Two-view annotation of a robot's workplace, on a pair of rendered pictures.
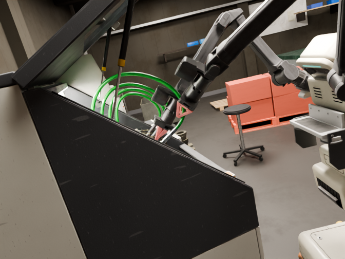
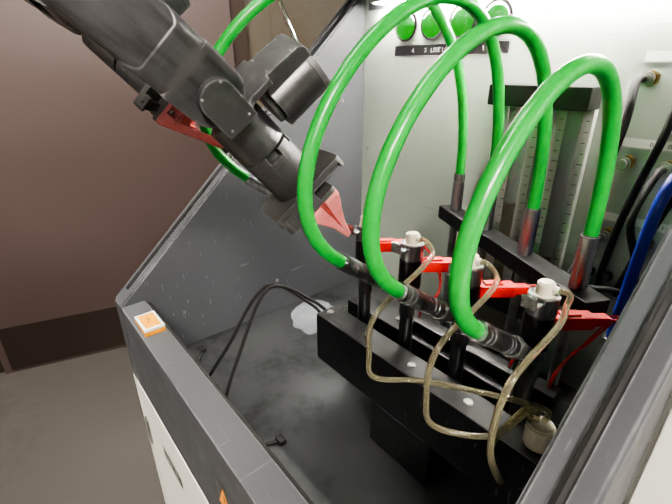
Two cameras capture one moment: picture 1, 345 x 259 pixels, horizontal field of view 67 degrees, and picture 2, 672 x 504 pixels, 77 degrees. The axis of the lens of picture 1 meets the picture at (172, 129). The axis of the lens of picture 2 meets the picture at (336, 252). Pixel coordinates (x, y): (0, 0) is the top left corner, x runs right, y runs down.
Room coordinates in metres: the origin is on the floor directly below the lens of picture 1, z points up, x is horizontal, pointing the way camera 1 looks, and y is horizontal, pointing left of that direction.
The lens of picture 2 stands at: (1.54, -0.13, 1.31)
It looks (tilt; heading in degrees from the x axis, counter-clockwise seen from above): 24 degrees down; 156
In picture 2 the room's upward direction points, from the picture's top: straight up
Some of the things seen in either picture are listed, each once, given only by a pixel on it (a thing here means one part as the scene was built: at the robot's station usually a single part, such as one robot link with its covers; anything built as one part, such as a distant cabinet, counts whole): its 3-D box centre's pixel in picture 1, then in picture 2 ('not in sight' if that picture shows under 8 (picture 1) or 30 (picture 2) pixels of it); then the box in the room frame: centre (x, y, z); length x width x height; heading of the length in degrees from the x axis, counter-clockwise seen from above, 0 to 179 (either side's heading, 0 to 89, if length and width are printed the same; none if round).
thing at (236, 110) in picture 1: (240, 132); not in sight; (3.14, -0.83, 0.33); 0.55 x 0.53 x 0.66; 83
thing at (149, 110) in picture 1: (159, 111); not in sight; (5.79, 0.19, 0.32); 0.94 x 0.75 x 0.63; 4
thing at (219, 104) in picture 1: (234, 101); not in sight; (6.14, -1.61, 0.05); 1.10 x 0.74 x 0.10; 92
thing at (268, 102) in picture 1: (265, 97); not in sight; (4.35, -1.68, 0.40); 1.37 x 0.98 x 0.81; 87
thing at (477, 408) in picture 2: not in sight; (423, 400); (1.19, 0.15, 0.91); 0.34 x 0.10 x 0.15; 15
